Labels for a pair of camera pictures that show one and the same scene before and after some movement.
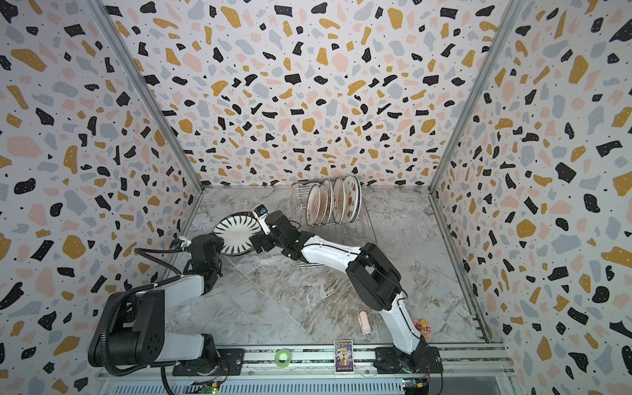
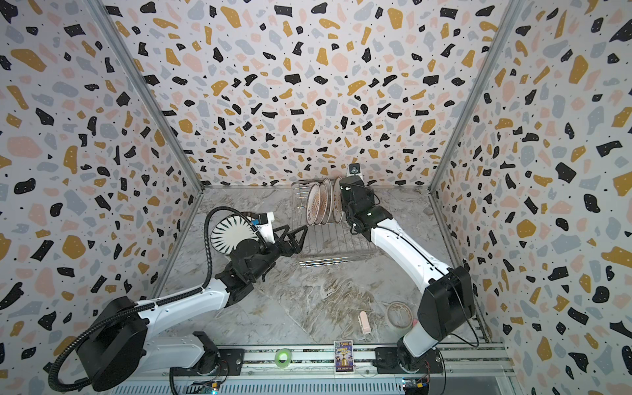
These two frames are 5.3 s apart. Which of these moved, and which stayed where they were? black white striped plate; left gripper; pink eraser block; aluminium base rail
Moved: left gripper
Stayed: black white striped plate; aluminium base rail; pink eraser block
